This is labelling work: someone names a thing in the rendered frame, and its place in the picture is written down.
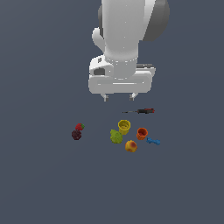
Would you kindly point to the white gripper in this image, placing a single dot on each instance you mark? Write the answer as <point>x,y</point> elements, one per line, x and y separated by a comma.
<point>119,83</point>

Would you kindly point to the red black screwdriver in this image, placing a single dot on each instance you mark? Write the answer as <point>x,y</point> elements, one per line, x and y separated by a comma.
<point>142,111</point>

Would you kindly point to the yellow cup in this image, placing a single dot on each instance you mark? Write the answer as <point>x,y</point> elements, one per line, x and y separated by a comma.
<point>124,126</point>

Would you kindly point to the green pear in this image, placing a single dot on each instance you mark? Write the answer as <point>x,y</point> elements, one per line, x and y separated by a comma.
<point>116,136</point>

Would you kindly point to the orange cup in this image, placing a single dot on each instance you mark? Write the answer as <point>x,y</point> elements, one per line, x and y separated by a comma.
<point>142,133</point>

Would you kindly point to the red strawberry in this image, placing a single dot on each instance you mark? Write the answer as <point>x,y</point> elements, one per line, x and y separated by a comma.
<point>79,126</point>

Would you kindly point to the yellow red peach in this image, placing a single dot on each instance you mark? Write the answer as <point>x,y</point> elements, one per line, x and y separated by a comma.
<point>131,146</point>

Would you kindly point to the blue clamp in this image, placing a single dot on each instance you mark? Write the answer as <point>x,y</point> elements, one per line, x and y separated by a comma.
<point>153,141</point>

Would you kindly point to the dark purple plum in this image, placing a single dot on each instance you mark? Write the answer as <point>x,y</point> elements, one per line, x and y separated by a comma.
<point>76,134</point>

